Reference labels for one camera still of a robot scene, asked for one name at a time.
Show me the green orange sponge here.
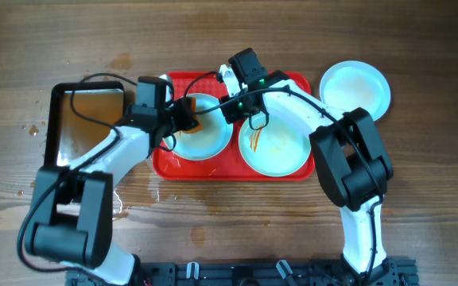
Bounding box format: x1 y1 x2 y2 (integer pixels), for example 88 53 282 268
179 97 204 133

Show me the white plate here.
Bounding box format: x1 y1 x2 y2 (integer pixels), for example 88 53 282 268
238 114 311 177
173 109 233 160
319 60 391 121

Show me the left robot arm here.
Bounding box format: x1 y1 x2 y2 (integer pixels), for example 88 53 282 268
16 75 196 285

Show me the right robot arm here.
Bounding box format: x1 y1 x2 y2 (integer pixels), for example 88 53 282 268
216 48 394 285

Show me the black water-filled pan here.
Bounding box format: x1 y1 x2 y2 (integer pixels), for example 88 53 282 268
44 81 126 166

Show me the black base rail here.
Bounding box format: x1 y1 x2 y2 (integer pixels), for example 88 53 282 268
64 258 420 286

